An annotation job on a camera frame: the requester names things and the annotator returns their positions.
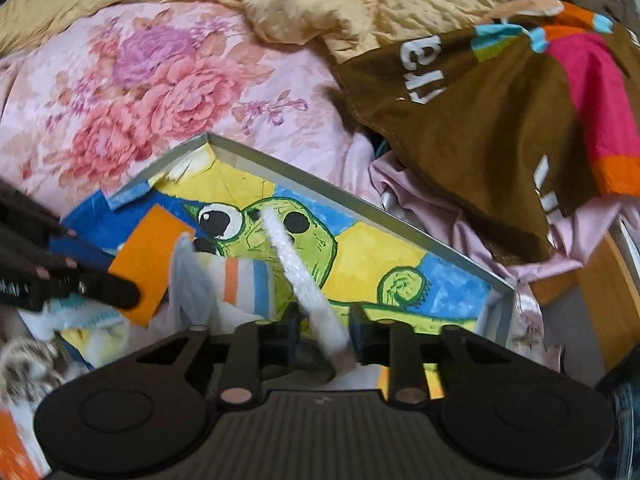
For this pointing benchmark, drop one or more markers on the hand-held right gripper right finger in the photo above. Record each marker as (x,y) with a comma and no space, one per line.
(357,332)

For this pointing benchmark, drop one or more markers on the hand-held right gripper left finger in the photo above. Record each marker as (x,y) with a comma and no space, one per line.
(292,330)

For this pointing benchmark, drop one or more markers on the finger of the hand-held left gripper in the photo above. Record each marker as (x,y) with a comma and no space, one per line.
(85,252)
(115,292)

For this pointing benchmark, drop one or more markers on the orange felt cloth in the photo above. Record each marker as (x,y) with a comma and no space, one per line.
(150,250)

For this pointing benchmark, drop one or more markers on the striped towel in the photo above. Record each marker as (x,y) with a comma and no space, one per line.
(240,280)

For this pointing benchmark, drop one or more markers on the grey tray with cartoon painting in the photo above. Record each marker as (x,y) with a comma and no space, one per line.
(310,180)

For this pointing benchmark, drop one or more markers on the blue cloth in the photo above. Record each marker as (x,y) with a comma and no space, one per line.
(100,220)

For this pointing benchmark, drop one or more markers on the brown white patterned cloth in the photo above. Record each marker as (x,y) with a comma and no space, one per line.
(27,367)

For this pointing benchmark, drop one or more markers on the pink satin cloth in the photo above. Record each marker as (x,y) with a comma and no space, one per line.
(435,210)

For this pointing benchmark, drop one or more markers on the pink floral bedsheet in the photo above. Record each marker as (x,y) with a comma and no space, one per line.
(150,85)

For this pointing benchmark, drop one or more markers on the brown multicoloured striped cloth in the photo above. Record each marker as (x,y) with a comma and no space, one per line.
(475,125)

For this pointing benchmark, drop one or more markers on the blue jeans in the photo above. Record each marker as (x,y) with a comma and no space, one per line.
(627,420)

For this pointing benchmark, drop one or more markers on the yellow blanket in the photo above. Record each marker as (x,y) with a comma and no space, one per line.
(375,0)

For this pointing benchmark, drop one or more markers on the wooden bed frame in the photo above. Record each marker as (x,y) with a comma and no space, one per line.
(610,300)

